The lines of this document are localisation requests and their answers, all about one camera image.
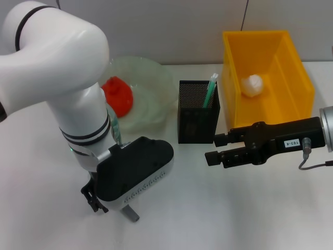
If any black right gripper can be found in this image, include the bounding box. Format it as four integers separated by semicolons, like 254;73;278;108
204;117;326;169

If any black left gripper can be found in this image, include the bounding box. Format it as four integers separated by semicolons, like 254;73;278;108
81;171;109;214

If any grey marker pen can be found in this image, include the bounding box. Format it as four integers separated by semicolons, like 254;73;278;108
122;204;140;223

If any green utility knife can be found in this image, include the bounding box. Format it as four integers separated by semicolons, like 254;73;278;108
202;72;220;108

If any white paper ball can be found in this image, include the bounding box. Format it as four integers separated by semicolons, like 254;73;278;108
240;74;265;98

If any clear green-label water bottle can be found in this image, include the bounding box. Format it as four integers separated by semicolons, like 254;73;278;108
107;105;123;145

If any red-orange toy orange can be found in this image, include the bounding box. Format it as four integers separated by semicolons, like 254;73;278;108
101;76;135;118

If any black mesh pen holder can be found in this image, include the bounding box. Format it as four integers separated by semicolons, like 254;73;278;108
177;80;221;144

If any pale green glass fruit plate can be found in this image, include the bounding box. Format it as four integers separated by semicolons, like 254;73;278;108
100;56;176;134

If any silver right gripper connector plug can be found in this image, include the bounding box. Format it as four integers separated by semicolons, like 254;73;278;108
301;137;313;160

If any yellow plastic bin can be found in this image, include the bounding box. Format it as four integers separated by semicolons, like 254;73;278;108
221;30;316;129

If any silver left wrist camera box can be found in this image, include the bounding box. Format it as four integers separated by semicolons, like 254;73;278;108
95;136;175;211

